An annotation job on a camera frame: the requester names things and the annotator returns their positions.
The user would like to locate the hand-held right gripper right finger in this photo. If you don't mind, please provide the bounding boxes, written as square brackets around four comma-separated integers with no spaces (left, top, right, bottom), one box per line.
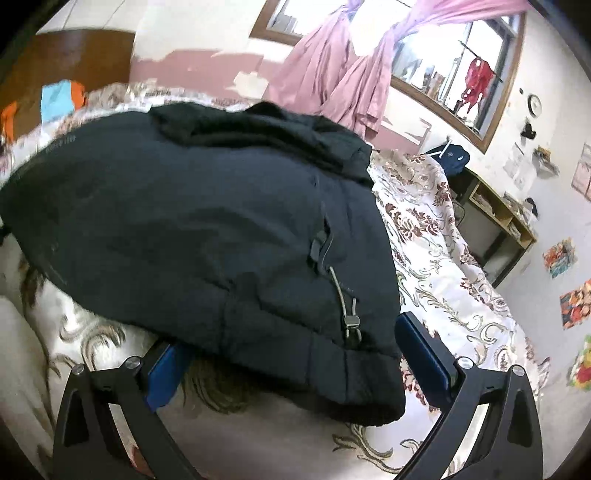
[394,311,544,480]

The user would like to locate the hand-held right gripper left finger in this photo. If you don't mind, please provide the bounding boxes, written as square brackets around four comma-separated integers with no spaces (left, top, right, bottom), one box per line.
[52,342,195,480]

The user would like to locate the black padded jacket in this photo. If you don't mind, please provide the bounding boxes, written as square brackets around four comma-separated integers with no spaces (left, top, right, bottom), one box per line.
[0,102,407,428]

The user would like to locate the floral satin bedspread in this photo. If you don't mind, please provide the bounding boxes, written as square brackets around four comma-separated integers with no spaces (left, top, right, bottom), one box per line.
[0,80,552,480]

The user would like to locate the wooden shelf desk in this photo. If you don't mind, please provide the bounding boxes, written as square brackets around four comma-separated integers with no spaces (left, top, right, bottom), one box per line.
[450,166,539,287]

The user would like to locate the dark blue backpack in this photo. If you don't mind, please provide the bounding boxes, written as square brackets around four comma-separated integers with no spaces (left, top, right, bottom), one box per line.
[425,142,469,176]

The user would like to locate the pink curtain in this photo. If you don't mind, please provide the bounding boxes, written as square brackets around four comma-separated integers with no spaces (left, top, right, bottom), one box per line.
[321,0,527,137]
[268,0,365,116]

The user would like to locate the red hanging garment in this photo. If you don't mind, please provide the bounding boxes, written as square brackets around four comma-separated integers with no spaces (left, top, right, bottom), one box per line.
[462,58,495,104]

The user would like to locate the orange blue brown garment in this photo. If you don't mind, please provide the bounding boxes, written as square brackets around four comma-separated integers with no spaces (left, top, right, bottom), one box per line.
[0,79,88,139]

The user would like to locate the pink knotted curtains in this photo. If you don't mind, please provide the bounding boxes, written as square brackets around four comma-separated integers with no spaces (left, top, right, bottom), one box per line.
[249,0,527,155]

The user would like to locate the wooden headboard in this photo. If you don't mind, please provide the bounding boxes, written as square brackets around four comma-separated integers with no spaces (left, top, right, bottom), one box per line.
[0,30,137,121]

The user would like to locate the colourful cartoon wall poster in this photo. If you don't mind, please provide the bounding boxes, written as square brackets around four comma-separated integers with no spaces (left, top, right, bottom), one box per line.
[567,335,591,386]
[560,284,591,329]
[542,237,578,280]

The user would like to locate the white paper wall sheet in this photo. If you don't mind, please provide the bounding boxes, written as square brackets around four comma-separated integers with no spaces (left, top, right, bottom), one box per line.
[503,142,532,190]

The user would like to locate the small cluttered wall shelf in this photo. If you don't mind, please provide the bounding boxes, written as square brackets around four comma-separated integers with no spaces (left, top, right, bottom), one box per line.
[531,147,557,176]

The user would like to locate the pink wall certificate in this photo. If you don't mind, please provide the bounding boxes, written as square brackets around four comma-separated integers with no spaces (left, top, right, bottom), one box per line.
[571,143,591,201]

